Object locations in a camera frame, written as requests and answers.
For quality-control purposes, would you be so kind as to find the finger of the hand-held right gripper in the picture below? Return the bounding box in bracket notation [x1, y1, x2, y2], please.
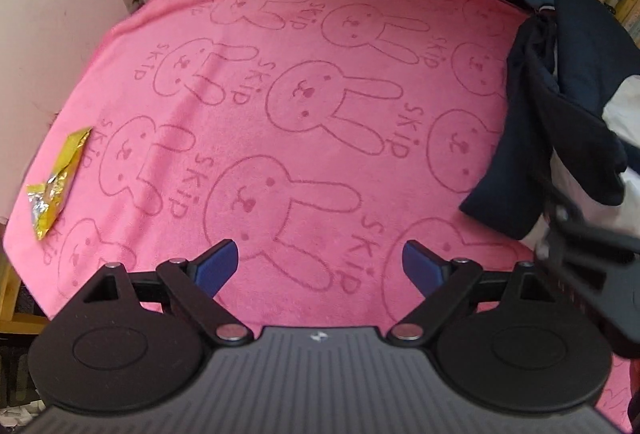
[534, 200, 601, 265]

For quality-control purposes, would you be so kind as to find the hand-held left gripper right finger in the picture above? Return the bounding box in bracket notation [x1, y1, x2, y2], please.
[389, 240, 562, 345]

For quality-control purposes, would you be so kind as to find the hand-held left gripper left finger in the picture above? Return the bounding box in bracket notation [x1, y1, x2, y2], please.
[65, 239, 251, 345]

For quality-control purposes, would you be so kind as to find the white and navy zip jacket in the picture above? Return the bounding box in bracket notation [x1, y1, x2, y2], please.
[459, 0, 640, 246]

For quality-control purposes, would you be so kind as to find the pink rabbit printed blanket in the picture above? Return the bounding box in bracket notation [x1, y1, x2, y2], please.
[0, 0, 640, 434]

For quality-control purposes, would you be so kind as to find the yellow foil wrapper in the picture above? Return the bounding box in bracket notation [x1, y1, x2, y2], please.
[25, 126, 94, 241]

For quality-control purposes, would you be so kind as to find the wooden side shelf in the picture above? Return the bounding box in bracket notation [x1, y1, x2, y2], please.
[0, 244, 51, 415]

